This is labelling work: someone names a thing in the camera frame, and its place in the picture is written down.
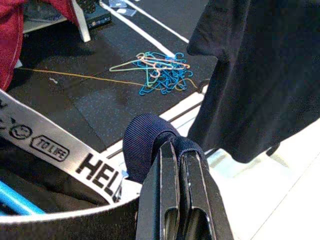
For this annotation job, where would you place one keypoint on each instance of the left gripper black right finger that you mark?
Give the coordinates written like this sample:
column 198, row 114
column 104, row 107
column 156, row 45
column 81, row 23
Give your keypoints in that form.
column 200, row 195

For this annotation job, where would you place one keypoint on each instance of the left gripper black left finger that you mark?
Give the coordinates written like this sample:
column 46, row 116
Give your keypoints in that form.
column 160, row 195

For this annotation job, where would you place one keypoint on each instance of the black floor mat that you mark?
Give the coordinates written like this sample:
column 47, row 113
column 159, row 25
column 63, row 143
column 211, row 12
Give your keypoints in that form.
column 100, row 107

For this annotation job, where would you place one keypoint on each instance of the red cloth with yellow star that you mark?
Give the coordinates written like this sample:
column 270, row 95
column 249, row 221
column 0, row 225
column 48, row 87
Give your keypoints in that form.
column 10, row 37

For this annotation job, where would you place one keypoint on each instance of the black shirt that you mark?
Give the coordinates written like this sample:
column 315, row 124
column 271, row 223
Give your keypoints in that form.
column 262, row 75

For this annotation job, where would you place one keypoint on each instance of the white floor tape strip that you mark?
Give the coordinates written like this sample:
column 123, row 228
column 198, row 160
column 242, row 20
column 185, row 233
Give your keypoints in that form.
column 140, row 30
column 160, row 21

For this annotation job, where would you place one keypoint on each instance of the dark navy garment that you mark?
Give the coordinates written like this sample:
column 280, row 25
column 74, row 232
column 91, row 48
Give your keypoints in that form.
column 142, row 135

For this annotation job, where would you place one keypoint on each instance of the black electronic box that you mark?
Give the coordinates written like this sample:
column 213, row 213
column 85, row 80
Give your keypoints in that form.
column 97, row 15

